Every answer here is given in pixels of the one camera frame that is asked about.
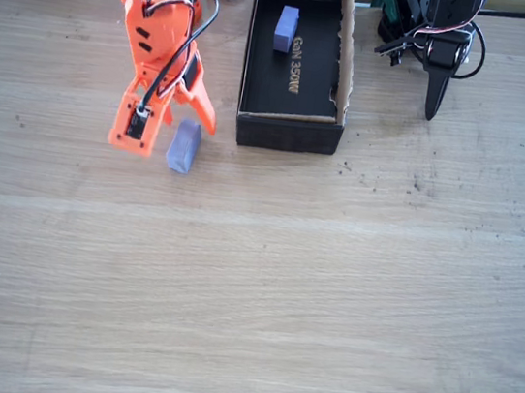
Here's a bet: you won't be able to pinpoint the purple foam block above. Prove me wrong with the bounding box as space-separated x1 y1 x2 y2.
271 3 303 55
163 115 204 177

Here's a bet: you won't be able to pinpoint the black cardboard box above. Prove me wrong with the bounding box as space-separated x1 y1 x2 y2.
232 0 364 161

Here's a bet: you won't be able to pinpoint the green table clamp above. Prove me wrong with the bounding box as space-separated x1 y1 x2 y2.
367 0 400 25

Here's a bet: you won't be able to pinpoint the white red servo wires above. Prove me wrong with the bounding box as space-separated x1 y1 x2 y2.
400 11 479 56
135 0 208 100

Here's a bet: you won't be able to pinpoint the looped black cable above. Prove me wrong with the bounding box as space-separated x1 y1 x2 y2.
449 18 492 85

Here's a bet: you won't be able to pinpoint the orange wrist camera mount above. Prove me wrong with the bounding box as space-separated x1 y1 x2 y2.
105 71 178 161

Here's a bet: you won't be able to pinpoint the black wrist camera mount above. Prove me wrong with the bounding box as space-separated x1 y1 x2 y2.
372 26 414 70

